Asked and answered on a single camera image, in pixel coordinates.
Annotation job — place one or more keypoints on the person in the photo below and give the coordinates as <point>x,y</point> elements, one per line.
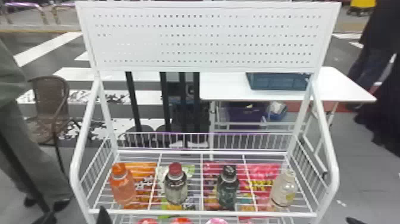
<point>28,156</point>
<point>382,62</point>

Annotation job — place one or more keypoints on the pink bottle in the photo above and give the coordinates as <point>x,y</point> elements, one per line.
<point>216,221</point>

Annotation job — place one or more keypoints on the orange snack packet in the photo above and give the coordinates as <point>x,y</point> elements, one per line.
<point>144,175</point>

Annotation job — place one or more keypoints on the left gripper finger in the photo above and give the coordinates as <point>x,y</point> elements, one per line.
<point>104,217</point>

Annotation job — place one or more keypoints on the pink snack packet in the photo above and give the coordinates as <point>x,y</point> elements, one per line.
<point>210,175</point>

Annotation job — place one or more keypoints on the white side table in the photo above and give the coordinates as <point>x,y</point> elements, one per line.
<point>337,89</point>

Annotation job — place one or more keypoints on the dark green bottle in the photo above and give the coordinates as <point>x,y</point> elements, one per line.
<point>227,190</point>

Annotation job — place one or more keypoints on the blue basket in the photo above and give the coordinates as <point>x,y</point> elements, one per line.
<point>276,81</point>

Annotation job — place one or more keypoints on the brown chair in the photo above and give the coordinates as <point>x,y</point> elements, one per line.
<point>50,103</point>

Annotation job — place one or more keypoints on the orange bottle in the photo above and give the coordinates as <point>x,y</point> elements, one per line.
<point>122,187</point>

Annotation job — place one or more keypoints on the clear bottle with red cap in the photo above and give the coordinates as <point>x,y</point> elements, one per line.
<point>176,187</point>

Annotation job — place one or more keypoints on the red snack packet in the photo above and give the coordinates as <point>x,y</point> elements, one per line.
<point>264,175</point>

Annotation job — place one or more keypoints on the purple crate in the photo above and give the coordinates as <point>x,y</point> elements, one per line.
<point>245,114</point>

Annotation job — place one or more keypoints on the black post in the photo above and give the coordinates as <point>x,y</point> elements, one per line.
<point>165,103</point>
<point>134,103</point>

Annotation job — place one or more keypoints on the pale yellow bottle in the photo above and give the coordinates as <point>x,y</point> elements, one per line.
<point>283,190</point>

